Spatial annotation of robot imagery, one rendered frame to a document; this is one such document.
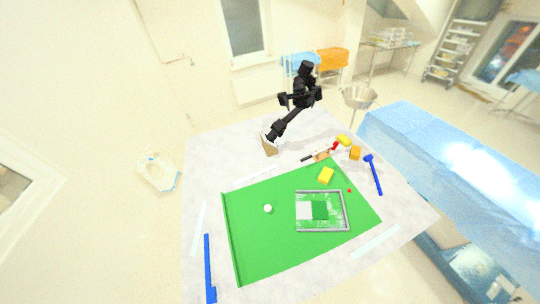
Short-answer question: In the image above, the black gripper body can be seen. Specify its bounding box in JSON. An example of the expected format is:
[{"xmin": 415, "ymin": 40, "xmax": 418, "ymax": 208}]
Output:
[{"xmin": 277, "ymin": 80, "xmax": 323, "ymax": 106}]

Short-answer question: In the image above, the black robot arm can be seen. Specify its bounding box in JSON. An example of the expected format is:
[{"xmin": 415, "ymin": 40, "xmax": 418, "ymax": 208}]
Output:
[{"xmin": 265, "ymin": 60, "xmax": 316, "ymax": 143}]

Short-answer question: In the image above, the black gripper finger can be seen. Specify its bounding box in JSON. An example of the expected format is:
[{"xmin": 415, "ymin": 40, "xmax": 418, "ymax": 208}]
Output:
[
  {"xmin": 280, "ymin": 95, "xmax": 290, "ymax": 112},
  {"xmin": 310, "ymin": 90, "xmax": 320, "ymax": 108}
]

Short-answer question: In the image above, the blue golf putter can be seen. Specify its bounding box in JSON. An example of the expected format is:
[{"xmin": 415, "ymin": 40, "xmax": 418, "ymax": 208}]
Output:
[{"xmin": 364, "ymin": 154, "xmax": 383, "ymax": 196}]

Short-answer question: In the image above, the green putting mat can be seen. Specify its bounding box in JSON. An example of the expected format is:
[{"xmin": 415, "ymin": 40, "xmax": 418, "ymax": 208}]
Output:
[{"xmin": 223, "ymin": 157, "xmax": 382, "ymax": 287}]

